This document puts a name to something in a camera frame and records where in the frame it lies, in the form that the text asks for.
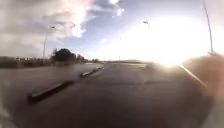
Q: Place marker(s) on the short low concrete kerb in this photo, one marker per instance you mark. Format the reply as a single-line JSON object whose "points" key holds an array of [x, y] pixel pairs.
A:
{"points": [[91, 71]]}

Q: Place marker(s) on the dark tree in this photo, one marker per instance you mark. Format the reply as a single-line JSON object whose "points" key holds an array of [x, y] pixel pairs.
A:
{"points": [[64, 55]]}

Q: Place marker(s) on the street lamp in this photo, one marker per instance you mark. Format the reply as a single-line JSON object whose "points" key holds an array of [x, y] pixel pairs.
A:
{"points": [[146, 23]]}

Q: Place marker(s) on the long low concrete kerb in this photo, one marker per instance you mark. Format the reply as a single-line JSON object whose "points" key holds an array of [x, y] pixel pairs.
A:
{"points": [[50, 90]]}

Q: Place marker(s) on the tall street lamp pole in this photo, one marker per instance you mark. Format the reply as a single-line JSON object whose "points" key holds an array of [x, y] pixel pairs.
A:
{"points": [[44, 43]]}

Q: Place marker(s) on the low row of bushes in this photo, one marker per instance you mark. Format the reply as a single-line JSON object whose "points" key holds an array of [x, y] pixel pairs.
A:
{"points": [[23, 62]]}

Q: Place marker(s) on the thin leaning pole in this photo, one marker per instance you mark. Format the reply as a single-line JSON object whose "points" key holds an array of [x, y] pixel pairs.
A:
{"points": [[208, 26]]}

